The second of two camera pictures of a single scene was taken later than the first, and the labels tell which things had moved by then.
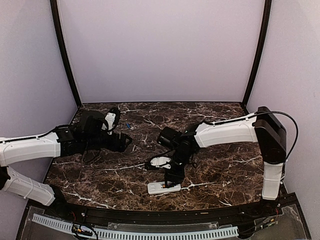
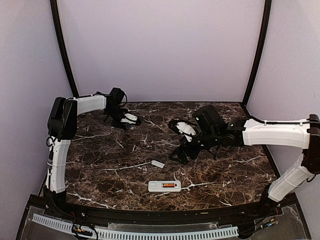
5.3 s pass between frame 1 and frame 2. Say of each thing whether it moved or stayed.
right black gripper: moved
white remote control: stayed
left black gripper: moved
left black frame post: stayed
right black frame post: stayed
